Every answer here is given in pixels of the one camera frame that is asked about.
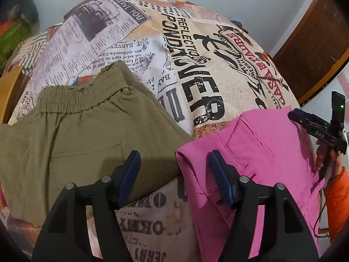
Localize orange jacket right sleeve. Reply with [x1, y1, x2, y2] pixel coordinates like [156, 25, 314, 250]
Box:
[324, 167, 349, 243]

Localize olive green pants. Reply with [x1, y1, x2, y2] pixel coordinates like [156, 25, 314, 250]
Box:
[1, 61, 192, 226]

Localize green fabric storage bag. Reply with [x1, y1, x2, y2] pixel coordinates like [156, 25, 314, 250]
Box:
[1, 20, 32, 73]

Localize blue grey backpack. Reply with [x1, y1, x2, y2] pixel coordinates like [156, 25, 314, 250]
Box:
[231, 20, 248, 34]

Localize brown wooden door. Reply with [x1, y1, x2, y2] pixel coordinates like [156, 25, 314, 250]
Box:
[273, 0, 348, 104]

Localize bamboo lap desk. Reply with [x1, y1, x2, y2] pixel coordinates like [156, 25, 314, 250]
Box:
[0, 66, 24, 124]

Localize person right hand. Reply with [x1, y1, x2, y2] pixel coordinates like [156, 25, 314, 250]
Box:
[315, 139, 344, 181]

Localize newspaper print bed quilt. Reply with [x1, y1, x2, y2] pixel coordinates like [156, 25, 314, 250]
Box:
[0, 0, 301, 262]

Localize pink pants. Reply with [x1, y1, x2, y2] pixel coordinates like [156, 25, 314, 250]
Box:
[175, 107, 323, 261]

